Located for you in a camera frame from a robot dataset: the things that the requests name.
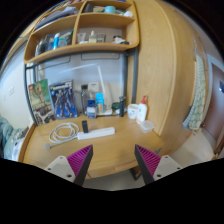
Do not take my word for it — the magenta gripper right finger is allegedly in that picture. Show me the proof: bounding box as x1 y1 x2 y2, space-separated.
134 143 183 185

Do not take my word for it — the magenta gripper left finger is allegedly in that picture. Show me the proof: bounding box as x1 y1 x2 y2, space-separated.
44 144 94 187

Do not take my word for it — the black charger plug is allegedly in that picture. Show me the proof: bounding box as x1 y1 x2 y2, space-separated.
82 120 89 133

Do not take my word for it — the clear plastic container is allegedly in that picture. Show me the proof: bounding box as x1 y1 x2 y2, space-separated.
140 120 155 133

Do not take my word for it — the white power strip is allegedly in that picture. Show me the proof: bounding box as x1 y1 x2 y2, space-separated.
77 127 115 140

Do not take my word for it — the wooden desk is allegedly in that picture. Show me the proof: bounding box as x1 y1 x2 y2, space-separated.
18 116 164 178

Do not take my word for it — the white pump lotion bottle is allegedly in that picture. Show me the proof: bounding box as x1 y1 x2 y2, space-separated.
136 96 147 124

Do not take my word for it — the white mug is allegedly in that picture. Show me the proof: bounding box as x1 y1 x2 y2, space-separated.
127 104 138 119

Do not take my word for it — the blue small box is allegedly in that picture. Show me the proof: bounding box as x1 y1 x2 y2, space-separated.
87 99 97 118

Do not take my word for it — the green patterned towel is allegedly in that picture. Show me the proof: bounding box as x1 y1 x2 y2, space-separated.
182 53 207 131

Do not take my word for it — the black electric shaver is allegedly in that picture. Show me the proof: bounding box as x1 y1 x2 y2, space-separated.
119 96 126 117

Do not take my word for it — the blue robot model box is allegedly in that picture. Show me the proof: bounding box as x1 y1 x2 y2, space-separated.
49 80 78 119

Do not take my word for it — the green bedding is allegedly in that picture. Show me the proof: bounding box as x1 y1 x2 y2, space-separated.
0 116 29 161

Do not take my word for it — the green Groot model box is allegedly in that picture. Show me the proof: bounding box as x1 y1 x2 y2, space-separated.
28 79 56 125

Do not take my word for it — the blue spray bottle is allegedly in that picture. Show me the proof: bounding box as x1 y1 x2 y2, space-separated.
53 33 60 50

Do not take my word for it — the teal tape roll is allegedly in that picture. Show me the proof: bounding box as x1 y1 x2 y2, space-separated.
104 6 116 14

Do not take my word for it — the white coiled cable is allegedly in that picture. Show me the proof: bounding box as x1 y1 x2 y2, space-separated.
44 122 80 150

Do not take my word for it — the wooden wall shelf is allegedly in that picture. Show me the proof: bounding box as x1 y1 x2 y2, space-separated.
23 0 140 64

